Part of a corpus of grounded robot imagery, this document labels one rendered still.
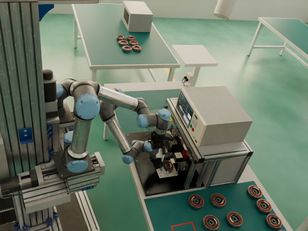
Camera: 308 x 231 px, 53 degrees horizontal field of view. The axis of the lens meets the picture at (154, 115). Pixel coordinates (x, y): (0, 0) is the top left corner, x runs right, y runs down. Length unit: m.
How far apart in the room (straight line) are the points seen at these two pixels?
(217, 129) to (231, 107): 0.24
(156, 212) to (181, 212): 0.17
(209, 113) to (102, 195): 1.50
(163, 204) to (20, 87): 1.23
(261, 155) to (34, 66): 3.12
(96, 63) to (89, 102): 2.09
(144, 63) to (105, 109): 1.78
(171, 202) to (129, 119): 0.93
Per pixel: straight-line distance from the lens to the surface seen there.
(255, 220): 2.47
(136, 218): 3.10
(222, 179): 2.50
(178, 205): 2.32
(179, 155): 2.40
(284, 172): 4.11
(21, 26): 1.65
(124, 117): 2.89
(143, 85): 3.34
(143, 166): 2.46
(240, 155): 2.33
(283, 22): 6.30
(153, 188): 2.34
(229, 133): 2.27
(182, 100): 2.37
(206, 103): 2.30
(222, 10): 3.13
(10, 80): 1.77
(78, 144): 1.74
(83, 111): 1.55
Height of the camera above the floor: 2.60
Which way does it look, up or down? 39 degrees down
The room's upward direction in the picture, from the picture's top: 12 degrees clockwise
